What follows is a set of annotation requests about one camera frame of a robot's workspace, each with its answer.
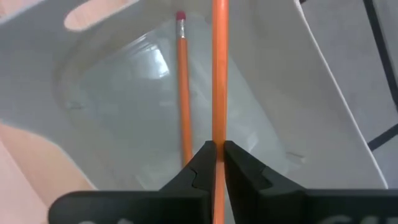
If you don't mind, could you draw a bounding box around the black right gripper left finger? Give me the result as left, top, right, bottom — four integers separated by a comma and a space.
159, 140, 217, 224

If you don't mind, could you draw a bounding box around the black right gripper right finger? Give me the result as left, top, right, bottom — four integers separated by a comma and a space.
224, 140, 307, 224

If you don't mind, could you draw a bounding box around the orange pencil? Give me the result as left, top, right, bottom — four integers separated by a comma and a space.
175, 11, 193, 169
211, 0, 230, 224

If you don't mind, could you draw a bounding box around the white plastic bin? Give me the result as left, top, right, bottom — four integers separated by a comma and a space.
0, 0, 389, 191

